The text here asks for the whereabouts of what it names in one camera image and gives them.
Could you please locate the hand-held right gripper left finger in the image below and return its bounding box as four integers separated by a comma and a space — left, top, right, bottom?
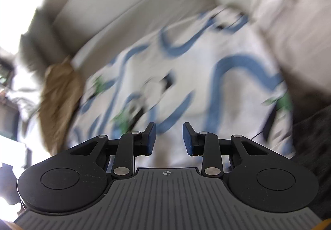
70, 122, 157, 179

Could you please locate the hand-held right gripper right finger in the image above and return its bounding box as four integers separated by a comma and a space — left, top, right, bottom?
182, 122, 270, 178

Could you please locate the white blue printed blanket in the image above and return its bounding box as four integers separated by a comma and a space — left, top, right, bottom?
67, 5, 297, 169

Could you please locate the tan cloth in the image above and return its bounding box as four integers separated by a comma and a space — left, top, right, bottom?
37, 59, 86, 156

